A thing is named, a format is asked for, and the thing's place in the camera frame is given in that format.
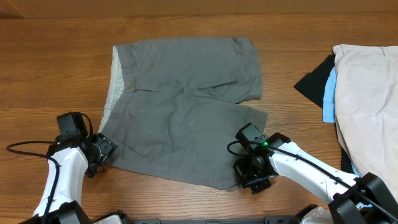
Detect grey shorts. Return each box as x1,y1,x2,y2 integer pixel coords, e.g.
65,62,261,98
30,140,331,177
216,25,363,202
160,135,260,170
99,37,267,190

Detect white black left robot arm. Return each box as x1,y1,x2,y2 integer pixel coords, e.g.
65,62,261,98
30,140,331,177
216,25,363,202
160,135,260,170
25,112,118,223

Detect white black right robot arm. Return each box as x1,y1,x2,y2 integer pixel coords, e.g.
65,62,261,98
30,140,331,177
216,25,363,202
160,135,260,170
233,123,397,223

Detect light blue garment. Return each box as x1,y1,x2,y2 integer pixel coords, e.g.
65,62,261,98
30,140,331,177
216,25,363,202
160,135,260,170
323,67,361,177

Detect black folded garment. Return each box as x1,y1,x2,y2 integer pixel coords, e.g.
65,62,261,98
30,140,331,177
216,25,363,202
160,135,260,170
294,54,355,174

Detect beige shorts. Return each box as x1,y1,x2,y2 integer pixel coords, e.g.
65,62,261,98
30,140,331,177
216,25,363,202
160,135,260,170
333,44,397,196

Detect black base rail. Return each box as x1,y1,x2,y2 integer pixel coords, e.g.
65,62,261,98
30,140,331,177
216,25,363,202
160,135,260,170
93,210,321,224

